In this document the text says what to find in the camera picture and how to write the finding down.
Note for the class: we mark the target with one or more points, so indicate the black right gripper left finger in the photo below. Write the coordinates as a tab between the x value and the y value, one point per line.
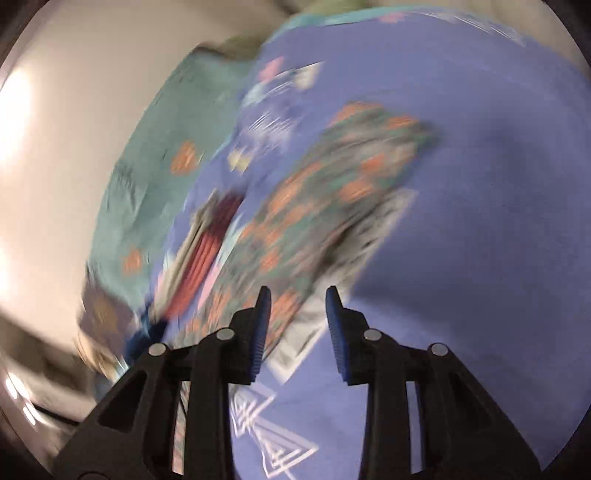
168	416

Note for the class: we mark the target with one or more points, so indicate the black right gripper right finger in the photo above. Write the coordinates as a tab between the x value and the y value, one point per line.
428	417

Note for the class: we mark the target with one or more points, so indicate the green floral garment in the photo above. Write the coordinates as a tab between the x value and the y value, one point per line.
360	158

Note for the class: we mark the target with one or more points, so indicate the navy star paw blanket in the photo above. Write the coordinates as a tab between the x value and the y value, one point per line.
150	330

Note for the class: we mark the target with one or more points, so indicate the dark purple tree pillow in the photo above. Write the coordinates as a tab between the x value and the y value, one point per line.
105	321

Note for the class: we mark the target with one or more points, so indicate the beige folded cloth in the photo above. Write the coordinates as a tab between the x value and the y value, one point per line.
175	265

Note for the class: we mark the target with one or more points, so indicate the purple triangle pattern bedsheet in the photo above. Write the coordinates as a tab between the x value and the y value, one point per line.
491	252

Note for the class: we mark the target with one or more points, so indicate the red folded cloth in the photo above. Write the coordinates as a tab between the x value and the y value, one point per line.
203	256

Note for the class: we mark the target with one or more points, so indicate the teal heart pattern pillow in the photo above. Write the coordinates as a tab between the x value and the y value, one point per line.
187	121

